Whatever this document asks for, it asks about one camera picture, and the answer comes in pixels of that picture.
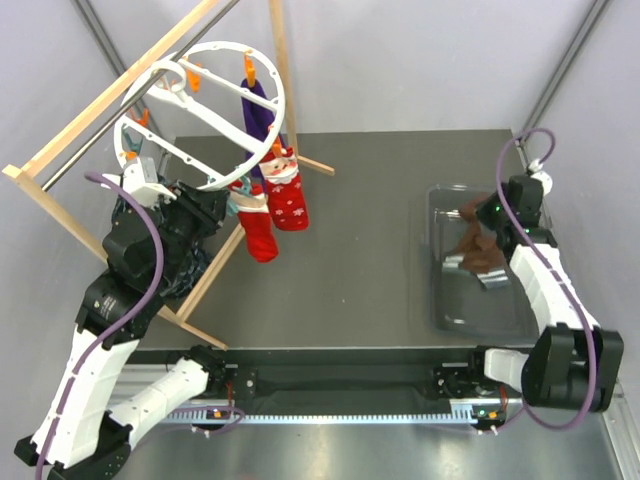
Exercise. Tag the brown sock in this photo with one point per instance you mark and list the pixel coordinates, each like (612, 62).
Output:
(480, 253)

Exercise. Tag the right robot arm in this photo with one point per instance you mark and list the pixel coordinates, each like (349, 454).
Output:
(574, 362)

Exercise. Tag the dark patterned shorts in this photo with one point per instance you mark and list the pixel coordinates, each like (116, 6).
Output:
(129, 245)

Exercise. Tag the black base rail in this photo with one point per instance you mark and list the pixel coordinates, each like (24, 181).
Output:
(355, 381)

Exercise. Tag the white round clip hanger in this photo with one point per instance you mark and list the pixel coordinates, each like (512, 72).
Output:
(177, 96)

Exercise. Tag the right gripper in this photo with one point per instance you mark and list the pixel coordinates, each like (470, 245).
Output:
(482, 210)

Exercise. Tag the teal clip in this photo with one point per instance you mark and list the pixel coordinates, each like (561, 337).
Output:
(239, 195)

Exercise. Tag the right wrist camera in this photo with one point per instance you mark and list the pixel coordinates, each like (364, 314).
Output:
(535, 170)

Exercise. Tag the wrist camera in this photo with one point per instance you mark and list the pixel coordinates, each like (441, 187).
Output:
(535, 170)
(140, 179)

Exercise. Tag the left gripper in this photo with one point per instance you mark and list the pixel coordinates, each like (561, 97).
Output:
(207, 205)

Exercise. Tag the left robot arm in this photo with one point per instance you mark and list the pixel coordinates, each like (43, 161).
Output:
(83, 437)

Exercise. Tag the wooden drying rack frame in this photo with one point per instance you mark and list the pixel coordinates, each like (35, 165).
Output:
(165, 79)

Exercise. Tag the purple towel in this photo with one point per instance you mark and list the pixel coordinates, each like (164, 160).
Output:
(257, 119)

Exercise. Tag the orange clip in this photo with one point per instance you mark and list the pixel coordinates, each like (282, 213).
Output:
(249, 68)
(278, 148)

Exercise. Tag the red santa sock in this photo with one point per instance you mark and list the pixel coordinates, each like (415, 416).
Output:
(285, 196)
(257, 224)

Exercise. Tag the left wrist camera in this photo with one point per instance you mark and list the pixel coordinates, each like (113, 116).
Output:
(140, 179)

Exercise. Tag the orange clip on towel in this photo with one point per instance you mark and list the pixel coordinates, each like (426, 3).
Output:
(249, 68)

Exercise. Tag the clear plastic bin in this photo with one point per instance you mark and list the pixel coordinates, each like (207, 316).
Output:
(473, 292)

